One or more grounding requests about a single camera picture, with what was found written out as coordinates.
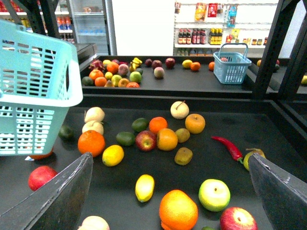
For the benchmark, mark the dark sauce bottles row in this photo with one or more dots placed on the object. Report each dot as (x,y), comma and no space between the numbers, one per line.
(195,36)

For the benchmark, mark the large orange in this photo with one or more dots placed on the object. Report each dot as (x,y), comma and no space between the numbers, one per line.
(178,211)
(92,142)

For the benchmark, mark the blue basket far shelf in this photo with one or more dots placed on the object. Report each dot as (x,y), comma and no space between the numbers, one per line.
(231,67)

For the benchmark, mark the white pear lower left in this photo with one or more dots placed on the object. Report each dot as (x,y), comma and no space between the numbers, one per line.
(93,125)

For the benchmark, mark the yellow-orange fruit centre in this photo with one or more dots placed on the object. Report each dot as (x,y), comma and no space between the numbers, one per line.
(167,139)

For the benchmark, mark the green lime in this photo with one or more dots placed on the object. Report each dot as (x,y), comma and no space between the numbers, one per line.
(125,138)
(140,124)

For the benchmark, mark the far orange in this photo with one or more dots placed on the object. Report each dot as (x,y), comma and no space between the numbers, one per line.
(195,66)

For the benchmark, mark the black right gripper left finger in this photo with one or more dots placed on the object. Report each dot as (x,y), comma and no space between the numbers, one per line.
(57,205)

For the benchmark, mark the red apple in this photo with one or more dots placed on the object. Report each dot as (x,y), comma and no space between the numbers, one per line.
(170,63)
(40,176)
(237,218)
(146,141)

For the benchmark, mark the light blue shopping basket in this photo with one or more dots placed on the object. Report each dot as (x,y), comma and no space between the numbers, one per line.
(39,81)

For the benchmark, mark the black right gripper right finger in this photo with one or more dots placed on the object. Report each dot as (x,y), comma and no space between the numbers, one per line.
(283,196)

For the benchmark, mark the black shelf tray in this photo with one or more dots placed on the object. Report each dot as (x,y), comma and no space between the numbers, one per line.
(246,123)
(179,81)

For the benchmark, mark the brown kiwi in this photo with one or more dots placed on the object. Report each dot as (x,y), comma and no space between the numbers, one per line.
(183,135)
(183,156)

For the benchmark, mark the elongated yellow lemon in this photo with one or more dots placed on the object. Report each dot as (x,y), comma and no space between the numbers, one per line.
(144,188)

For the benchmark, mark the pale peach bottom edge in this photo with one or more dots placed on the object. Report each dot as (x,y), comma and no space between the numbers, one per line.
(94,223)

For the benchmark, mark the black shelf post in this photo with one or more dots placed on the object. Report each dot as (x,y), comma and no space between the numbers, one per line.
(297,65)
(41,15)

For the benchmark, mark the white pear upper left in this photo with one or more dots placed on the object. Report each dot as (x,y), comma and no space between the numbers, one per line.
(94,114)

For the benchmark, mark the far pile green apple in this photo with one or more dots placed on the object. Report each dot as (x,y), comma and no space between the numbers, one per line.
(135,76)

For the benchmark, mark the brown kiwi lower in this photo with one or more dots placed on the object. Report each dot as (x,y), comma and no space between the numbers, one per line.
(183,156)

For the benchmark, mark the far red apple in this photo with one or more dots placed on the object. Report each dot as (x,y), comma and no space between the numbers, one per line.
(170,63)

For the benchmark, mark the glass freezer chest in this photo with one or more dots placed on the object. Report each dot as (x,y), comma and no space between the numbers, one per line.
(85,51)

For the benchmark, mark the red chili pepper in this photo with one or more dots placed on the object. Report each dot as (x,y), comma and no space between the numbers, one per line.
(232,148)

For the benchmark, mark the red apple front right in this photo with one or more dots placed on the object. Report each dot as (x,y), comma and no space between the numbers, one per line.
(237,218)

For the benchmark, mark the green apple front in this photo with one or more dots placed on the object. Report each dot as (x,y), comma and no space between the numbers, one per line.
(214,195)

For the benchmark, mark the white pear with stem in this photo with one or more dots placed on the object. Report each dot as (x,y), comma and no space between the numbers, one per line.
(179,110)

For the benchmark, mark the green lime upper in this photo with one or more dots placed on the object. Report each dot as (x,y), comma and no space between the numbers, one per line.
(140,124)

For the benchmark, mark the yellow apple right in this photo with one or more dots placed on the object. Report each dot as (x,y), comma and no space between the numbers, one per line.
(195,123)

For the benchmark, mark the black shelf post right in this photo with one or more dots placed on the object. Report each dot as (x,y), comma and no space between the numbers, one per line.
(297,65)

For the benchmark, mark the green lime lower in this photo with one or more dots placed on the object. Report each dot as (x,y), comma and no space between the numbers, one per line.
(125,138)

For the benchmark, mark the large orange front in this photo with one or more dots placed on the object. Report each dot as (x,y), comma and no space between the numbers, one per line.
(178,211)

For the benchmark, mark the black front shelf tray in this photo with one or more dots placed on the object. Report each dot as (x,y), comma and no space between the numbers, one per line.
(246,123)

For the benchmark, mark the black shelf post left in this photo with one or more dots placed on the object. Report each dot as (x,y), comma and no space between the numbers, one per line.
(41,15)

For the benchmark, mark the black far shelf tray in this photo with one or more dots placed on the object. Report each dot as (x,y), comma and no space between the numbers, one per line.
(179,81)

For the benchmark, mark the white label tag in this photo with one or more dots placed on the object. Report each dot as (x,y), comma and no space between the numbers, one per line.
(28,158)

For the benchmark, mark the brown kiwi upper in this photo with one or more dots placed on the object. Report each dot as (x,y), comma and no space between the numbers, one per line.
(183,135)

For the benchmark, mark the far purple peach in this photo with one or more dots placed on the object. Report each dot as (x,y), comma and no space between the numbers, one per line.
(159,72)

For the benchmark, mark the pink dragon fruit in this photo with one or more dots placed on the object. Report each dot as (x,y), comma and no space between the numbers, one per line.
(97,64)

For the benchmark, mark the large orange left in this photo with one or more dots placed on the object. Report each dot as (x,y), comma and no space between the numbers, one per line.
(92,142)

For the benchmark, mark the red apple centre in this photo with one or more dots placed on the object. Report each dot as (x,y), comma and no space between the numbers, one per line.
(146,141)

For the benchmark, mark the orange persimmon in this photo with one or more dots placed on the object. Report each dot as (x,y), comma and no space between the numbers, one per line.
(40,157)

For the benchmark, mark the red apple front left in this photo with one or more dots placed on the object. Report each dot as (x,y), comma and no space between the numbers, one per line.
(40,176)

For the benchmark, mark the small orange mandarin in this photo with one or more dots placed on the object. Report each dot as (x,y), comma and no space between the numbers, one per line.
(157,123)

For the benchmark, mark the dark green avocado left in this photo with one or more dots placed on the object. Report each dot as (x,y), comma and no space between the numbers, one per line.
(66,133)

